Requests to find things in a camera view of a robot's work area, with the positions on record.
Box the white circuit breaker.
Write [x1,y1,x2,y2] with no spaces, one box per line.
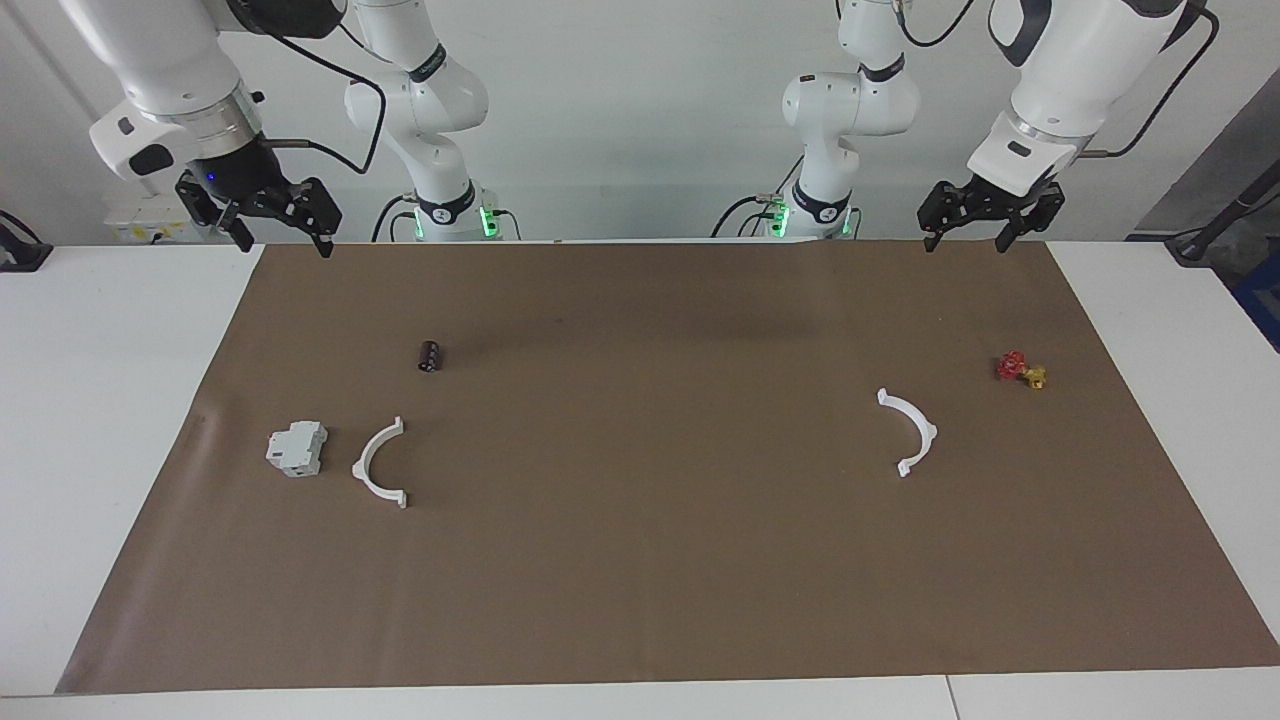
[265,421,328,478]

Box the black clamp base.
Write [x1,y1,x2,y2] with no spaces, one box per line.
[0,210,53,273]

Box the blue box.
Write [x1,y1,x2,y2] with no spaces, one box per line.
[1230,250,1280,353]

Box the black stand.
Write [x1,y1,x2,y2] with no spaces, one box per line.
[1165,160,1280,266]

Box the white half-ring pipe clamp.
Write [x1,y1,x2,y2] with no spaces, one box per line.
[352,417,409,509]
[877,388,939,478]

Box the red-handled brass valve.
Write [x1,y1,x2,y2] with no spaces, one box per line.
[996,350,1047,390]

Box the white power strip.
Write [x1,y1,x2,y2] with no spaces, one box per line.
[105,195,196,244]

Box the brown paper mat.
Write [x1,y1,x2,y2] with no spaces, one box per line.
[55,240,1280,694]

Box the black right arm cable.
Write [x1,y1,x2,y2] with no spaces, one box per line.
[225,0,387,176]

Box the black base cable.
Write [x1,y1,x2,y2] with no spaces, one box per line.
[710,160,801,239]
[372,192,416,243]

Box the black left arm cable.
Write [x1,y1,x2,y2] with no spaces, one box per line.
[895,0,1221,161]

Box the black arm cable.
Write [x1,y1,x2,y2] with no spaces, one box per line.
[895,0,1221,161]
[225,0,387,176]

